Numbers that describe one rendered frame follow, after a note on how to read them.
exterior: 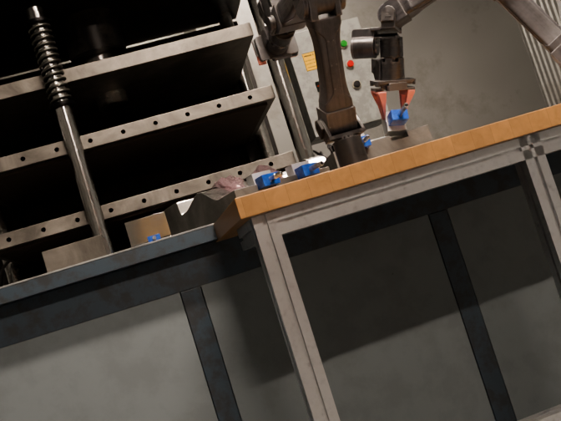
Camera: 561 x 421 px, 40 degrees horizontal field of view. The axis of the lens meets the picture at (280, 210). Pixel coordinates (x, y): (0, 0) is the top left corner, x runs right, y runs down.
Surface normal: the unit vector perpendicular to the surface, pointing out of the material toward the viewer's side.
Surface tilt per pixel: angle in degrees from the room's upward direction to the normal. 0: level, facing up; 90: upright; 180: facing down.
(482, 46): 90
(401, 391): 90
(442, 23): 90
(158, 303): 90
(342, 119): 120
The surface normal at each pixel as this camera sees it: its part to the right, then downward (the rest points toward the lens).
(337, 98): 0.30, 0.36
